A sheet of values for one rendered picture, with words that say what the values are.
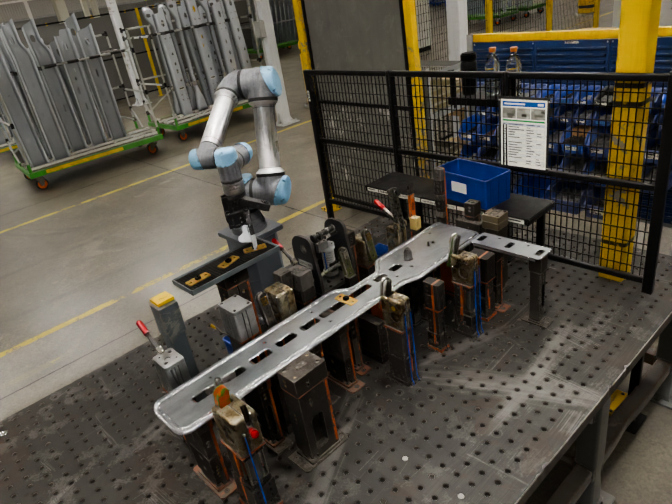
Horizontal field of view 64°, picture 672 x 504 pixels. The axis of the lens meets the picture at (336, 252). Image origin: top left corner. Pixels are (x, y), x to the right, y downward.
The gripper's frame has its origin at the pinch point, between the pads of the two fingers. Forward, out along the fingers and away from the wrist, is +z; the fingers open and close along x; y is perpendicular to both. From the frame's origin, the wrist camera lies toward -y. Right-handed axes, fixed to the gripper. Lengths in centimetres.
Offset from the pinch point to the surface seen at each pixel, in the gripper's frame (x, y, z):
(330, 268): 5.8, -25.3, 16.6
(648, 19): 30, -141, -53
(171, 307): 19.2, 32.5, 5.8
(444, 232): 0, -77, 19
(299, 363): 55, 1, 16
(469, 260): 32, -69, 15
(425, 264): 20, -58, 19
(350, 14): -231, -133, -53
